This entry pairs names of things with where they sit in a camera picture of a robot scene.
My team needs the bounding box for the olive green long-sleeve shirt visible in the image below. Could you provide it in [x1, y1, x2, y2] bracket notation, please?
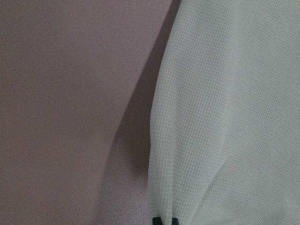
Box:
[148, 0, 300, 225]

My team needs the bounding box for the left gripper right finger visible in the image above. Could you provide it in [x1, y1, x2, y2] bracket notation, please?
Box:
[172, 217, 179, 225]

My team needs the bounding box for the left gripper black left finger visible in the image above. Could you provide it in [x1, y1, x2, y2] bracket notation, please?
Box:
[152, 217, 162, 225]

